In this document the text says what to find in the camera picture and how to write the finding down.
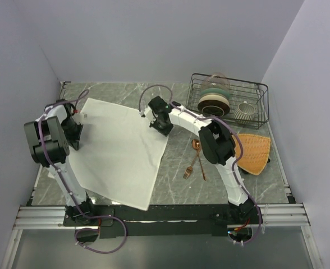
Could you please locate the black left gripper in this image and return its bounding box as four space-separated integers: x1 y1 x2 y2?
61 117 84 150

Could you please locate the white cloth napkin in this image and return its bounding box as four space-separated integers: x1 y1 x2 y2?
69 98 168 211

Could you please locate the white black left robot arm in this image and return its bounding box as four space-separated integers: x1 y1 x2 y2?
24 99 97 225

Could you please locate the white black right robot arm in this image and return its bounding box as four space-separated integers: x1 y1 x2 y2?
144 96 262 224

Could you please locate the rose gold spoon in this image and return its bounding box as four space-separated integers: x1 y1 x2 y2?
191 138 207 181

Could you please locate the dark brown glossy bowl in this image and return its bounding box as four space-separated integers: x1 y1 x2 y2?
198 100 230 117

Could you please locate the rose gold fork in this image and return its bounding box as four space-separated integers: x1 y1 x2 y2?
183 151 200 179

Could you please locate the cream white plate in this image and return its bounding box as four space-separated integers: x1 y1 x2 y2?
199 94 230 106

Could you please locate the teal green plate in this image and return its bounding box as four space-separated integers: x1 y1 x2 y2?
200 87 230 99

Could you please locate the grey ribbed cup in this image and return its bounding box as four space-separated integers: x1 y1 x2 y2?
233 101 256 124

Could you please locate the woven bamboo tray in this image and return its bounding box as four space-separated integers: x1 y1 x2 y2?
237 133 271 175

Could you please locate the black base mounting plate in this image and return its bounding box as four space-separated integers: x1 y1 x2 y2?
63 203 263 243

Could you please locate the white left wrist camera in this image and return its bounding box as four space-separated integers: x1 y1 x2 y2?
74 109 88 119

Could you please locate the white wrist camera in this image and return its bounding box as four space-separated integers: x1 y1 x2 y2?
139 106 155 122
74 109 88 119

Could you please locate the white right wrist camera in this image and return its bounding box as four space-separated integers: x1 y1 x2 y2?
139 106 155 122

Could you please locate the dark wire dish rack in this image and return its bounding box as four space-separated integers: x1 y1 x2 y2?
186 73 269 129

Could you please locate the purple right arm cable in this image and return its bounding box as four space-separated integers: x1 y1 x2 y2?
139 84 264 246

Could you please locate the aluminium frame rail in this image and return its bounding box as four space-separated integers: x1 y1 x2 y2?
13 204 310 230

